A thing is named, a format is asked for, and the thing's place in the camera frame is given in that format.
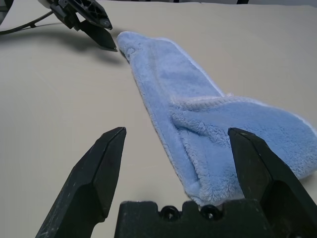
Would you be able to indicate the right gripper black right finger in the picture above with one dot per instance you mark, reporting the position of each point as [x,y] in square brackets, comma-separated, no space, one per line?
[267,178]

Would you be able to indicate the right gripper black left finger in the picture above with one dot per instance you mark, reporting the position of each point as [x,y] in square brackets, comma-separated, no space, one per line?
[94,178]

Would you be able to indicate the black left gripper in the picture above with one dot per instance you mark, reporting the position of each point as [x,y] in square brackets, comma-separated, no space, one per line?
[68,13]

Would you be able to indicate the light blue terry towel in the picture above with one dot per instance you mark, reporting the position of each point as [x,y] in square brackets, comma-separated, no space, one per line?
[173,81]

